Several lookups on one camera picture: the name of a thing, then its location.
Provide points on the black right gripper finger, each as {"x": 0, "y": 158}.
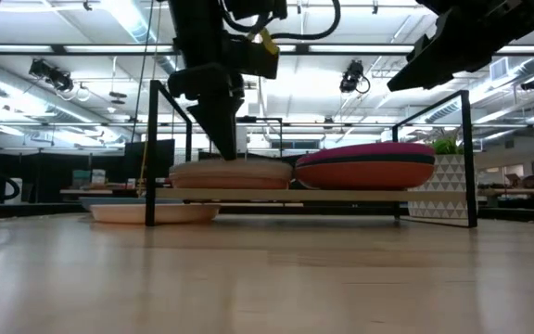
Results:
{"x": 422, "y": 74}
{"x": 427, "y": 44}

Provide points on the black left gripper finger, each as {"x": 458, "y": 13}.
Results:
{"x": 218, "y": 125}
{"x": 235, "y": 125}

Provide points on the salmon plate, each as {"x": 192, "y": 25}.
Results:
{"x": 230, "y": 183}

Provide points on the pink plate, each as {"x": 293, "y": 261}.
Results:
{"x": 364, "y": 149}

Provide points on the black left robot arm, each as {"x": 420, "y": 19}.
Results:
{"x": 197, "y": 28}

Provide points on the black monitor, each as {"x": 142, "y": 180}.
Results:
{"x": 165, "y": 158}

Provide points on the yellow tag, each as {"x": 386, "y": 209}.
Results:
{"x": 269, "y": 42}

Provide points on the pale peach plate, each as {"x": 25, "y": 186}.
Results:
{"x": 179, "y": 214}

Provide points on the succulent in white patterned pot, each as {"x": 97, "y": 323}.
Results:
{"x": 445, "y": 183}

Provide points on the grey blue plate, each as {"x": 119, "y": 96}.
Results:
{"x": 118, "y": 201}

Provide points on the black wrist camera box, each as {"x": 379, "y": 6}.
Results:
{"x": 250, "y": 58}

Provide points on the black ceiling camera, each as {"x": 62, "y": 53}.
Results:
{"x": 351, "y": 76}
{"x": 51, "y": 74}

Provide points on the black metal frame rack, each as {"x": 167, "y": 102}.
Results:
{"x": 295, "y": 195}

